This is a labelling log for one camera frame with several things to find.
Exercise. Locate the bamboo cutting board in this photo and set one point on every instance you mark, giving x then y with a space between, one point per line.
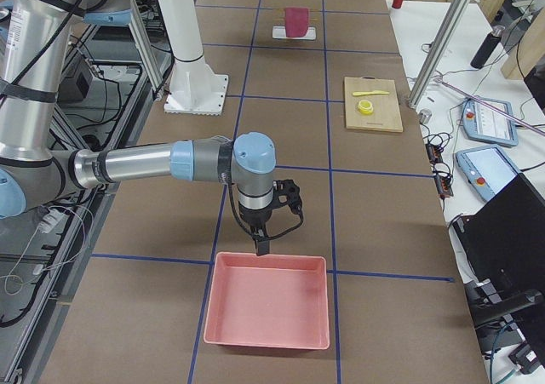
386 116

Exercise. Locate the far blue teach pendant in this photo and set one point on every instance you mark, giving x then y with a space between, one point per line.
483 124

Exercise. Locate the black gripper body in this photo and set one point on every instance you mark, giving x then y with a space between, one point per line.
255 219

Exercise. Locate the near blue teach pendant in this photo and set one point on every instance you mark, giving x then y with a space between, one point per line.
488 169

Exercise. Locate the aluminium frame post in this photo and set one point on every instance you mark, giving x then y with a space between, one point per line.
448 26

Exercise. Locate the yellow lemon slices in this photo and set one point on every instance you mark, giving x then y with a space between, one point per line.
365 107

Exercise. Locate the pink cleaning cloth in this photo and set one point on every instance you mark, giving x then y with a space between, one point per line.
296 29

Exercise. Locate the black water bottle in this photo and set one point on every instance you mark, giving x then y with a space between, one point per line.
487 47

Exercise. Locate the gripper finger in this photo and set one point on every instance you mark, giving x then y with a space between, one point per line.
262 241

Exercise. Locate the pink metal rod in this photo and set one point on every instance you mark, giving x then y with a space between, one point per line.
528 126

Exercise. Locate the blue teach pendant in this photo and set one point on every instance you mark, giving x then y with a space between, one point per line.
483 124
488 169

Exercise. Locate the pink plastic bin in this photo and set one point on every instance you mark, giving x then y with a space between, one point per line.
273 301

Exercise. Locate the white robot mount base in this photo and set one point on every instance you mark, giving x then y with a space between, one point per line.
194 88

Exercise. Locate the black monitor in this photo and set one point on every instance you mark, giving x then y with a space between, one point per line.
504 240

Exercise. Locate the white rectangular tray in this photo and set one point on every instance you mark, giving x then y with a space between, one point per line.
279 33

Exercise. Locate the yellow plastic knife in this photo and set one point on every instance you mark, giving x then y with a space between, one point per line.
369 93

